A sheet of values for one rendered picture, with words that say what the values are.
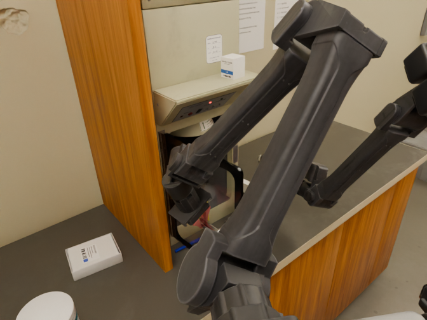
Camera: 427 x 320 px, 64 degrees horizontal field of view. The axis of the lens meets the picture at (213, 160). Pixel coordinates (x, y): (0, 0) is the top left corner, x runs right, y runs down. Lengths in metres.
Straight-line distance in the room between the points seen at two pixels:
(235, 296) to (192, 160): 0.36
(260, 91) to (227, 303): 0.33
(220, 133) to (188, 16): 0.44
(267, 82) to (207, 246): 0.28
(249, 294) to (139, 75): 0.58
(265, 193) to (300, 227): 0.92
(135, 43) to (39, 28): 0.53
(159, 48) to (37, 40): 0.47
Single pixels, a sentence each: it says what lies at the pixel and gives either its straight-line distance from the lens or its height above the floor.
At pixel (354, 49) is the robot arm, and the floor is 1.71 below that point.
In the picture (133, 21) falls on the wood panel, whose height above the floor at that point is 1.70.
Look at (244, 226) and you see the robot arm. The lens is 0.44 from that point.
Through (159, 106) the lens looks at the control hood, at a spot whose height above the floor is 1.47.
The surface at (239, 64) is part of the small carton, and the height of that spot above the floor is 1.55.
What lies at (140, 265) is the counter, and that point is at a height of 0.94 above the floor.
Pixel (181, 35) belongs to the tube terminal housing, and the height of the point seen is 1.64.
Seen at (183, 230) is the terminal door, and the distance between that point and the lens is 1.13.
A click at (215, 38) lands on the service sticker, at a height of 1.61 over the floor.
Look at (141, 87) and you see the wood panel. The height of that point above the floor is 1.55.
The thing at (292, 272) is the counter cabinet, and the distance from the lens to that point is 1.40.
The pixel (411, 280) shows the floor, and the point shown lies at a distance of 2.66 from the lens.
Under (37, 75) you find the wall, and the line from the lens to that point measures 1.30.
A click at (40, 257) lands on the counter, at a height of 0.94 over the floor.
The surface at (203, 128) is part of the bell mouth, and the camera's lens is 1.13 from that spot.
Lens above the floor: 1.80
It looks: 30 degrees down
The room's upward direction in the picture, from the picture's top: 2 degrees counter-clockwise
